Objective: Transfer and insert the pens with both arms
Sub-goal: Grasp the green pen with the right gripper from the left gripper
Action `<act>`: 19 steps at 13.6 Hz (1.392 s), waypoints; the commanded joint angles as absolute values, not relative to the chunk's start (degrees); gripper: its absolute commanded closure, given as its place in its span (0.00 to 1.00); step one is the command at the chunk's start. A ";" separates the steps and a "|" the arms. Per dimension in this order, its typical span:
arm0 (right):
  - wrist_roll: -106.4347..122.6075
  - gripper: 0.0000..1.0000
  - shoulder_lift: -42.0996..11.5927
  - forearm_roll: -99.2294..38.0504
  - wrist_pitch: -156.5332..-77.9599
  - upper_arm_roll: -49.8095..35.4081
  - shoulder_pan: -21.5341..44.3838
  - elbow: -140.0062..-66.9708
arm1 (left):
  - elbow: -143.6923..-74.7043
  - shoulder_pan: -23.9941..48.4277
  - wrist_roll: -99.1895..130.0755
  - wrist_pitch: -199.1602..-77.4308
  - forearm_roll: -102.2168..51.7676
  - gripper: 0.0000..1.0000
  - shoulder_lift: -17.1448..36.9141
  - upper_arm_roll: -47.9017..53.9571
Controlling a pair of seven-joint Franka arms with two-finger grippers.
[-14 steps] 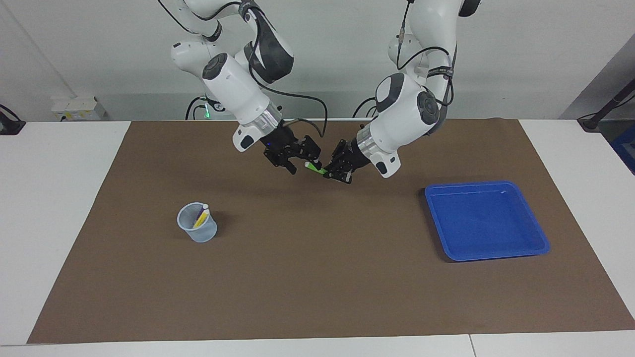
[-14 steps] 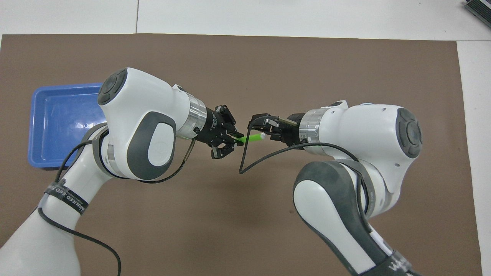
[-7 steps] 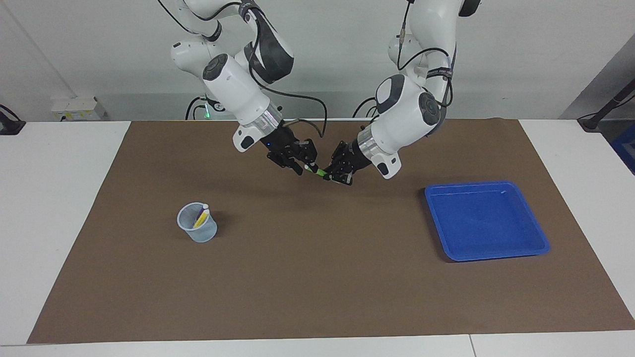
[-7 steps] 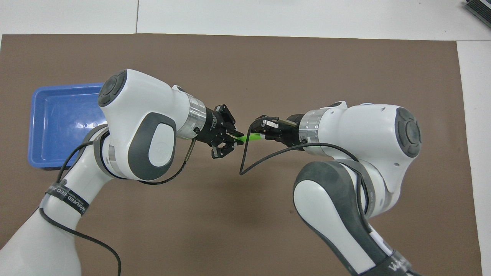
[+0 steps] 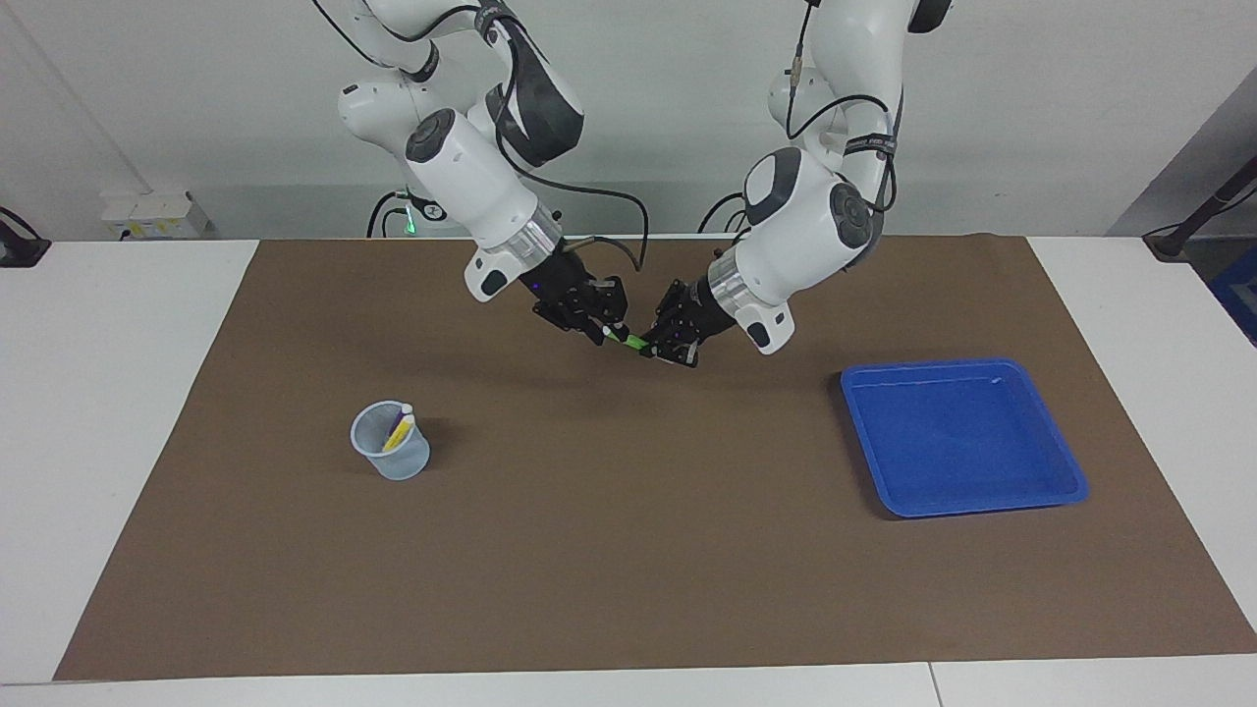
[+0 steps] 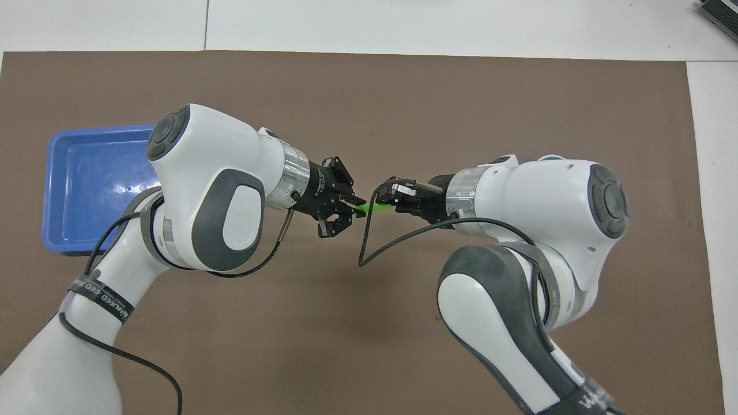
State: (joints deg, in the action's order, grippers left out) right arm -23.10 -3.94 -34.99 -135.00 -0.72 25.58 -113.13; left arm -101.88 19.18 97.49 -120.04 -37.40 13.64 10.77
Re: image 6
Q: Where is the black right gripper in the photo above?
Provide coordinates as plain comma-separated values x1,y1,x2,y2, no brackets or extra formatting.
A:
378,175,456,225

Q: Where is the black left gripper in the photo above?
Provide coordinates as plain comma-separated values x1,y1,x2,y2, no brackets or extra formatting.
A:
297,156,367,239

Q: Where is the green pen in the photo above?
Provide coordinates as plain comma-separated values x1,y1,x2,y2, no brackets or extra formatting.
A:
352,198,398,215

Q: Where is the brown paper mat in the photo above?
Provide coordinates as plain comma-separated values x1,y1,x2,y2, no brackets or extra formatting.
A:
0,51,726,415

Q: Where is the blue plastic tray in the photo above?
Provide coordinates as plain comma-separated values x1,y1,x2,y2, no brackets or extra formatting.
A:
42,124,165,256

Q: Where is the grey ribbed device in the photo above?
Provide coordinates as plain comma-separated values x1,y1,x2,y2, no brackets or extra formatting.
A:
698,0,738,44

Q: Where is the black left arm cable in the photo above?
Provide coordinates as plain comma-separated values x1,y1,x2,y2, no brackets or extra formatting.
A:
58,190,298,415

